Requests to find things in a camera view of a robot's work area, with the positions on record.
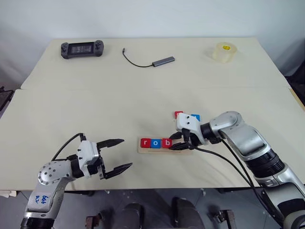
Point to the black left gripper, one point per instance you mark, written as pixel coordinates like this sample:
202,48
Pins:
101,168

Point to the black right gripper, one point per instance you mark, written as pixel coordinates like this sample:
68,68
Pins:
194,140

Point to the red letter b block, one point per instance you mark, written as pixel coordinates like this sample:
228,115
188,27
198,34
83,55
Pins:
167,143

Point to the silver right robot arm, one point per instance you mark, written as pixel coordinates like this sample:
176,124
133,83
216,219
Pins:
247,140

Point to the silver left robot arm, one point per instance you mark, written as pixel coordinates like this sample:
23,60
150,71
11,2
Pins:
51,172

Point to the wooden letter tray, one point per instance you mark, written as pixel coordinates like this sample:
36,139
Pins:
164,150

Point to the blue letter o block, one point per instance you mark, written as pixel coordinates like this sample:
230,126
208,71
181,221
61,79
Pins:
156,143

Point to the red letter r block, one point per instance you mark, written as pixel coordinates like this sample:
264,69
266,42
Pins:
145,143

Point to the clear tape roll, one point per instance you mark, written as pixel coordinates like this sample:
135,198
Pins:
225,53

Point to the black handheld game console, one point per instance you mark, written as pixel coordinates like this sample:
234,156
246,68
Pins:
81,48

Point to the light wooden board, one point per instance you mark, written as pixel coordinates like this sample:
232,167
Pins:
7,193

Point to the black object beside table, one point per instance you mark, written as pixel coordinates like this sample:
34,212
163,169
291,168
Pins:
5,97

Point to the dark equipment beside table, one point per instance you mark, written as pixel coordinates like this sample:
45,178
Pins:
296,83

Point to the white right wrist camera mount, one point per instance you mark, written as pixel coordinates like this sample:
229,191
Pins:
188,121

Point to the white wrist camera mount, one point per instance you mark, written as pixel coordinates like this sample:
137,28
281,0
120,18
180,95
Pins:
188,121
86,150

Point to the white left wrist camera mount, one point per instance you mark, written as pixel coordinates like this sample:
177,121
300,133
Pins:
86,150

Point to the brown metal bracket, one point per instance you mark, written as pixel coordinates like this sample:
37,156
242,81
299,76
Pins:
93,221
225,218

